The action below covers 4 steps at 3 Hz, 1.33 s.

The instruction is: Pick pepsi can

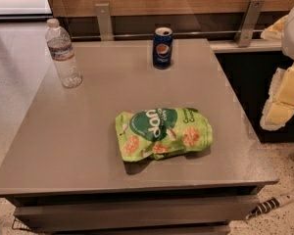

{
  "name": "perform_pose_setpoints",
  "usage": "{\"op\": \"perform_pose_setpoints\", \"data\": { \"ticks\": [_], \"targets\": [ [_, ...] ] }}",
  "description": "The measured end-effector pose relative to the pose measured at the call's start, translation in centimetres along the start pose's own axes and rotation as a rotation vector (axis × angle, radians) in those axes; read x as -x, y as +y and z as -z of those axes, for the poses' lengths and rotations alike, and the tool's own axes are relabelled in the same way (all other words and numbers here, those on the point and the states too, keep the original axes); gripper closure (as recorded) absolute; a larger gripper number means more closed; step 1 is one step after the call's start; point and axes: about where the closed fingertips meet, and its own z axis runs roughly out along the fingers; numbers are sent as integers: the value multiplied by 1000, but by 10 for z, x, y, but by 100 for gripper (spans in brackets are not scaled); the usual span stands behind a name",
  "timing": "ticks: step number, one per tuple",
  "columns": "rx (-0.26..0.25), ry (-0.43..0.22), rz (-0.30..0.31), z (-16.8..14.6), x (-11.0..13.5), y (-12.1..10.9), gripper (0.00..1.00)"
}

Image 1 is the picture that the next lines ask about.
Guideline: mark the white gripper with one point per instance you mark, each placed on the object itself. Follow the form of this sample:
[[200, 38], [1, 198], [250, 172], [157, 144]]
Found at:
[[280, 104]]

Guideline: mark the blue pepsi can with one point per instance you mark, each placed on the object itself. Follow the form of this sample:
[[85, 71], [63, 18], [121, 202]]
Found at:
[[162, 48]]

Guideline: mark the green snack bag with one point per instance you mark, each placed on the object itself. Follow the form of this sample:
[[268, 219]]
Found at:
[[162, 133]]

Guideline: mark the clear plastic water bottle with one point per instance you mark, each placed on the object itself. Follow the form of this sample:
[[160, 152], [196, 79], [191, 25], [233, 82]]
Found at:
[[62, 53]]

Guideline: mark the grey table cabinet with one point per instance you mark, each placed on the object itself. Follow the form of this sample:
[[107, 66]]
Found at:
[[64, 171]]

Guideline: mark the right metal bracket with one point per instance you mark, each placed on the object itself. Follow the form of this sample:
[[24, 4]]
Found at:
[[244, 35]]

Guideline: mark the metal bracket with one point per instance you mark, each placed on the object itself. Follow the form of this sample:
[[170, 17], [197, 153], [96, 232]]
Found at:
[[104, 21], [244, 35]]

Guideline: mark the left metal bracket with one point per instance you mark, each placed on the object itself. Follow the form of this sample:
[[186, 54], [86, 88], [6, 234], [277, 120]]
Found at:
[[104, 21]]

